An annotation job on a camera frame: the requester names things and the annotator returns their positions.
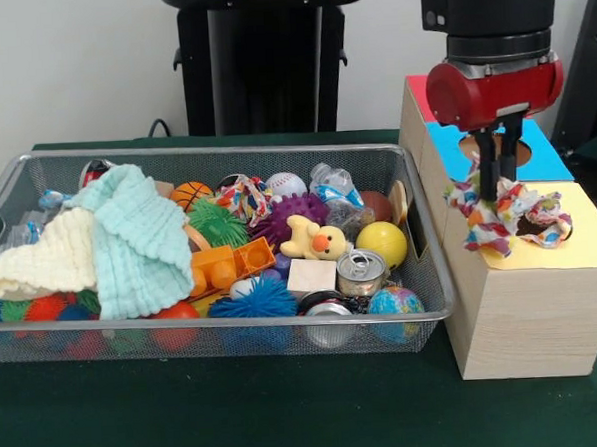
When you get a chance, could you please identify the black upright panel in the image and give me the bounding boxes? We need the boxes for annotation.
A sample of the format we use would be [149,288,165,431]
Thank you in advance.
[541,0,597,159]

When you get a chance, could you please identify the wooden box with three holes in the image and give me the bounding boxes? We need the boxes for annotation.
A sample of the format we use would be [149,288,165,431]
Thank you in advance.
[394,65,597,385]

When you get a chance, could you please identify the black cable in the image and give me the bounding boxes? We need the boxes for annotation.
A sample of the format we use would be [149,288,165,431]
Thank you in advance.
[146,117,176,139]

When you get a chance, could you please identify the yellow plastic ball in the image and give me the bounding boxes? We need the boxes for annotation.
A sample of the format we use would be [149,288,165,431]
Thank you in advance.
[354,220,411,271]

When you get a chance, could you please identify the colourful patterned cloth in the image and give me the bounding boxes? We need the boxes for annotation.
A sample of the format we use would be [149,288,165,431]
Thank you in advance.
[214,174,275,225]
[442,148,547,263]
[515,190,576,251]

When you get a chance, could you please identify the yellow duck plush toy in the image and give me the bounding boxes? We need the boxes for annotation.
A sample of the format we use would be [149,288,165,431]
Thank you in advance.
[277,211,352,265]

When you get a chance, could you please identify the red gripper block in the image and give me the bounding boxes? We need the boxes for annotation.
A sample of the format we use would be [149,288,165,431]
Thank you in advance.
[423,54,573,206]

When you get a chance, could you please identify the cream waffle cloth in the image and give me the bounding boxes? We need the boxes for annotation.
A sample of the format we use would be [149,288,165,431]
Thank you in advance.
[0,206,101,303]

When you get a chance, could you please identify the mini basketball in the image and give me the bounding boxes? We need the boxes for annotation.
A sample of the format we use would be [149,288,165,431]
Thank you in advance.
[168,180,216,214]

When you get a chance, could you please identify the shallow metal mesh bin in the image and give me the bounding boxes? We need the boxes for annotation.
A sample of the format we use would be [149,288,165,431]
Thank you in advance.
[0,129,460,374]

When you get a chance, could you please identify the open silver tin can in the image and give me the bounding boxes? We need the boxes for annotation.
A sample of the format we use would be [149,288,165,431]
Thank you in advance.
[334,247,389,299]

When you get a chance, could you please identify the white ball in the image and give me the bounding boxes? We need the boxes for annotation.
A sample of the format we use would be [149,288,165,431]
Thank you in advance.
[264,170,309,201]

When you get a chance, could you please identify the dark green tablecloth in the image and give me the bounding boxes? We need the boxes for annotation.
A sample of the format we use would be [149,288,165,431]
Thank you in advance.
[0,113,597,447]

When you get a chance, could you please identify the orange toy building brick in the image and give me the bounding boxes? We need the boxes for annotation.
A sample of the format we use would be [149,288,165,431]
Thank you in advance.
[186,238,278,298]

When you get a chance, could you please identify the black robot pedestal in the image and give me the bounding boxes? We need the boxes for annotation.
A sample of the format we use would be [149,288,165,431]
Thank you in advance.
[159,0,378,140]

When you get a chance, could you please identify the mint waffle cloth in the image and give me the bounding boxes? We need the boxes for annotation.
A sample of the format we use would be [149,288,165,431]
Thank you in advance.
[64,160,197,322]

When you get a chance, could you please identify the large dark green spiky ball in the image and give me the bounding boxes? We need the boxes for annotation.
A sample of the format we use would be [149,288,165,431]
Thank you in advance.
[185,195,254,253]

